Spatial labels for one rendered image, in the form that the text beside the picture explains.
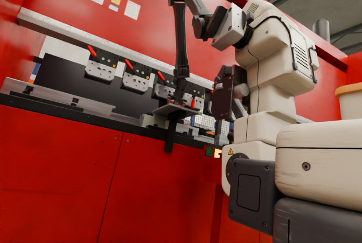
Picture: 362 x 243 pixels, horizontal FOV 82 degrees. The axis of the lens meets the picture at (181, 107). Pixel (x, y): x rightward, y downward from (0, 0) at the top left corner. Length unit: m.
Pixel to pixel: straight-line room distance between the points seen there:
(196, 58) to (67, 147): 0.96
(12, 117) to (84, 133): 0.27
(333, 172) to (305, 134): 0.07
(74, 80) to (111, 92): 0.28
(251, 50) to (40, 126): 0.89
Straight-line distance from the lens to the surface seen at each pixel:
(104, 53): 1.28
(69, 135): 1.05
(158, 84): 1.29
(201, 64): 1.51
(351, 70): 3.16
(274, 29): 0.73
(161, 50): 1.39
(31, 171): 1.06
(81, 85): 1.76
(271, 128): 0.67
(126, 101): 1.78
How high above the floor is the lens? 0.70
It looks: 16 degrees up
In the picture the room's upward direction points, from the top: 10 degrees clockwise
